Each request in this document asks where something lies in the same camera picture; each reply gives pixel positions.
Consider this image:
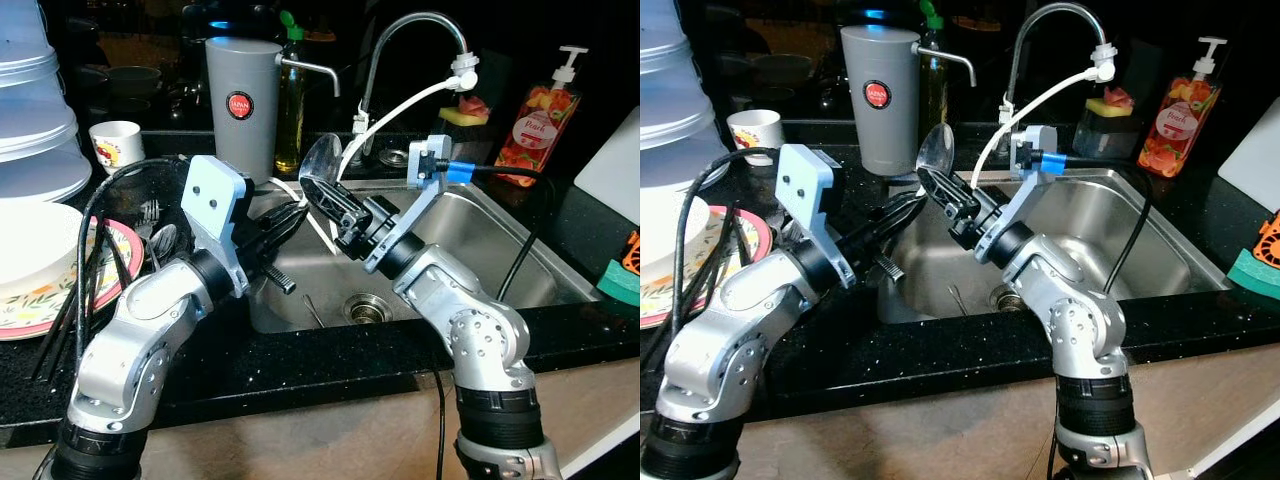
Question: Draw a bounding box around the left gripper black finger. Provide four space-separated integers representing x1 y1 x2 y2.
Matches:
262 200 311 229
878 188 927 217
882 204 925 241
268 214 309 251

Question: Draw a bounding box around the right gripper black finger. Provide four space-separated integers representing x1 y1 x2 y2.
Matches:
917 168 963 217
928 164 977 199
312 176 363 211
300 178 349 229

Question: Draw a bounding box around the metal spoon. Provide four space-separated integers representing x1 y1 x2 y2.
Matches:
916 122 957 183
299 132 344 193
148 224 181 273

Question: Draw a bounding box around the grey water filter canister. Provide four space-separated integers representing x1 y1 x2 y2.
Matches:
840 25 976 176
205 37 342 186

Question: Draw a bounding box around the oil bottle with green cap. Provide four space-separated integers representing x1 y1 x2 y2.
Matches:
274 10 307 174
914 0 947 163

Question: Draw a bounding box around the stainless steel sink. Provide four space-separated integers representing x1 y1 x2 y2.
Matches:
247 178 601 336
878 170 1231 326

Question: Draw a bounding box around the black chopstick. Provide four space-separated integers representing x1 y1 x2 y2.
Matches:
50 235 133 386
35 228 119 383
685 220 749 321
670 215 736 331

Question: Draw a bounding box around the dark sponge holder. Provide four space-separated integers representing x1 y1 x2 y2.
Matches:
1075 110 1136 156
440 120 498 166

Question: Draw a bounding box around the white printed cup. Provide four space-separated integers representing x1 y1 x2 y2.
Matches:
727 109 784 166
89 121 145 173

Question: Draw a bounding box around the chrome gooseneck faucet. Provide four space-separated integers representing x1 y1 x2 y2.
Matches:
998 2 1117 151
350 11 480 161

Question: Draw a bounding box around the peach soap pump bottle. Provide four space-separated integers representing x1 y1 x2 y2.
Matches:
494 46 591 189
1137 37 1229 179

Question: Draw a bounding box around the white bowl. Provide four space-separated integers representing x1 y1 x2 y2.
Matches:
0 202 86 296
640 190 711 286

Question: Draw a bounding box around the translucent white plastic container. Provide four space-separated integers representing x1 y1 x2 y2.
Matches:
0 85 79 161
0 0 56 89
0 150 93 204
640 140 731 193
640 75 716 151
640 0 691 81

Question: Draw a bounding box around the floral plate with pink rim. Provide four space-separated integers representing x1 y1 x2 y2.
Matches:
0 215 144 342
640 205 773 329

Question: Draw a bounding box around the green sponge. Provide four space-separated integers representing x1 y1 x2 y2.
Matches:
597 258 641 308
1228 248 1280 301

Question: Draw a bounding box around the white cutting board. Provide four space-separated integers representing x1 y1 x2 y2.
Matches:
1215 95 1280 213
575 105 641 226

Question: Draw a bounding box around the short white hose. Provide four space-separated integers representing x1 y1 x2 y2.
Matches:
268 176 339 253

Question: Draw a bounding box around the long white curved hose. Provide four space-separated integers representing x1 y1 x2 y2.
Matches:
970 70 1101 191
333 78 463 186

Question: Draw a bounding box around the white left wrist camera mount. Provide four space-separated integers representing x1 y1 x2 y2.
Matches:
774 143 851 289
181 155 253 299

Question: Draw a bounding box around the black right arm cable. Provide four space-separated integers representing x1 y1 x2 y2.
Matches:
432 158 553 480
1038 150 1154 299

